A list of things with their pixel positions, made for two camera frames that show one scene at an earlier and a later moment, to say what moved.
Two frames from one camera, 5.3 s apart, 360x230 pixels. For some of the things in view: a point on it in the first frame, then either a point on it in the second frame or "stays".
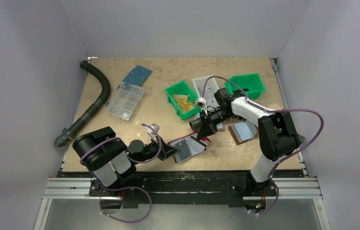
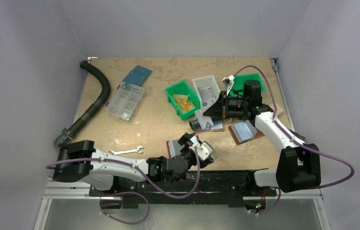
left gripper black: [166, 151] → [185, 138]
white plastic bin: [211, 87] stays
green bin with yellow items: [182, 96] stays
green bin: [252, 82] stays
